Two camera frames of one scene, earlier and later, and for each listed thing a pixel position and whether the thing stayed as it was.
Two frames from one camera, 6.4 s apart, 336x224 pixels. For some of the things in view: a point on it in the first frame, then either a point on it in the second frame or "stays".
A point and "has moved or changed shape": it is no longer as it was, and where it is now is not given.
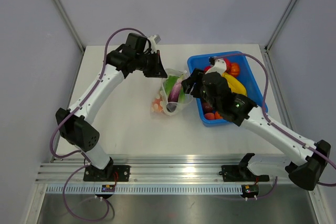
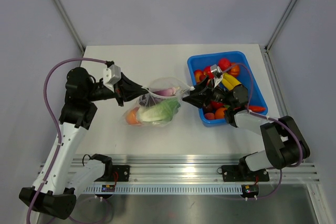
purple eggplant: (174, 93) to (155, 97)
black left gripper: (158, 71) to (126, 89)
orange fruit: (217, 116) stays
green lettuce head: (169, 82) to (159, 112)
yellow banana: (236, 86) stays
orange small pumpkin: (234, 69) stays
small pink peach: (209, 116) stays
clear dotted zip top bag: (171, 97) has moved or changed shape
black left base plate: (110, 173) stays
